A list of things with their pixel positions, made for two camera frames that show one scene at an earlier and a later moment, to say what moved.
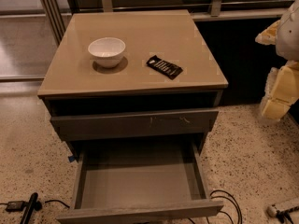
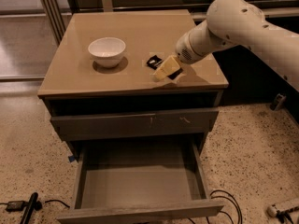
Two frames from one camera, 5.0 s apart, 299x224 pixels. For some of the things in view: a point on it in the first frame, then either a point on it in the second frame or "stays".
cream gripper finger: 281,91 to 191,48
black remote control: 164,67 stays
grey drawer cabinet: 131,76 stays
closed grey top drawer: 96,125 stays
